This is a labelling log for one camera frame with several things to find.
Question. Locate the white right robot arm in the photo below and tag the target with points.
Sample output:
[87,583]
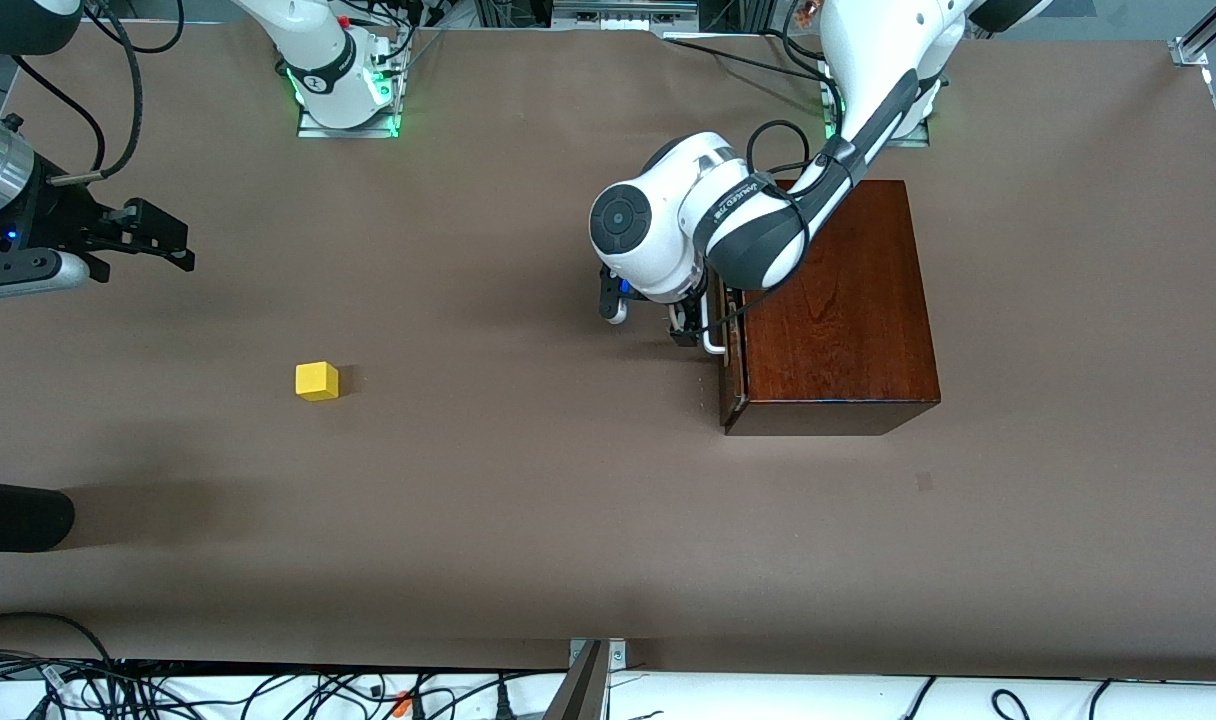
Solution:
[318,60]

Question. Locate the grey metal post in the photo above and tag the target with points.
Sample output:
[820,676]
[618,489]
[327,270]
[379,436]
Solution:
[583,695]

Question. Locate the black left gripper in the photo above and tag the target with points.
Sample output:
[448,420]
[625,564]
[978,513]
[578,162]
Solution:
[682,325]

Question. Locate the black cylindrical object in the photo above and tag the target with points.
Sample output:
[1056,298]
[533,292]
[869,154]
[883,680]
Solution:
[18,515]

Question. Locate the aluminium frame extrusion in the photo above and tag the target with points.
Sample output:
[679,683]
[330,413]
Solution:
[1203,35]

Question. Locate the silver mounting bracket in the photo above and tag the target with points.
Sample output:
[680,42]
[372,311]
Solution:
[618,655]

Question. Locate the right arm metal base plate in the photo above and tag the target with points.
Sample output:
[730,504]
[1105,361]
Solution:
[313,130]

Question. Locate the dark wooden drawer cabinet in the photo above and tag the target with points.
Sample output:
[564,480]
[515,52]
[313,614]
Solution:
[848,320]

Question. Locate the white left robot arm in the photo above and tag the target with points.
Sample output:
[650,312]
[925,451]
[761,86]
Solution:
[658,230]

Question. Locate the yellow cube block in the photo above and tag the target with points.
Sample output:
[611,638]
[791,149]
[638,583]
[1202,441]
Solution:
[316,382]

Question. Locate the grey equipment box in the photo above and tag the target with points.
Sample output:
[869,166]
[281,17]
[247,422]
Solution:
[618,18]

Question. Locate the table cover sheet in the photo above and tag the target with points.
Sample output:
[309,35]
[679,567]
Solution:
[468,500]

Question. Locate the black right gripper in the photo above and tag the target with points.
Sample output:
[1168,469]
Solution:
[50,222]

